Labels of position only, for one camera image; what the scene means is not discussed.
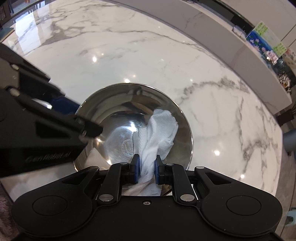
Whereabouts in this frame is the white cloth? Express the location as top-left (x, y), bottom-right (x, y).
top-left (125, 109), bottom-right (179, 197)

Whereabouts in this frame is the small framed photo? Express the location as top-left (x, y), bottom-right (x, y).
top-left (266, 50), bottom-right (282, 63)

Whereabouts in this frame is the grey notebook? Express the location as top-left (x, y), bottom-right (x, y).
top-left (232, 24), bottom-right (246, 39)

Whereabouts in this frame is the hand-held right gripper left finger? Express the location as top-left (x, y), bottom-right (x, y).
top-left (61, 154), bottom-right (140, 205)

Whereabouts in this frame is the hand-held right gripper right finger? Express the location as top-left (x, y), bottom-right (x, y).
top-left (154, 155), bottom-right (232, 205)

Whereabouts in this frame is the dark glass jar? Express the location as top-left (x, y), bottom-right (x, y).
top-left (273, 58), bottom-right (287, 75)

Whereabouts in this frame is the lotus pond painting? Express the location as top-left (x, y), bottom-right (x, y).
top-left (245, 21), bottom-right (288, 62)

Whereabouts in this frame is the stainless steel bowl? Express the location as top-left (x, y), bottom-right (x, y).
top-left (73, 83), bottom-right (193, 197)

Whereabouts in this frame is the small blue stool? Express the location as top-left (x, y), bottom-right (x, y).
top-left (281, 209), bottom-right (296, 229)

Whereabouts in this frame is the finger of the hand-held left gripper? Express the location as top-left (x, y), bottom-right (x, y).
top-left (0, 43), bottom-right (80, 114)
top-left (6, 86), bottom-right (103, 144)

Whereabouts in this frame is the black and white cow toy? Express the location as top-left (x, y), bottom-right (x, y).
top-left (278, 73), bottom-right (292, 93)

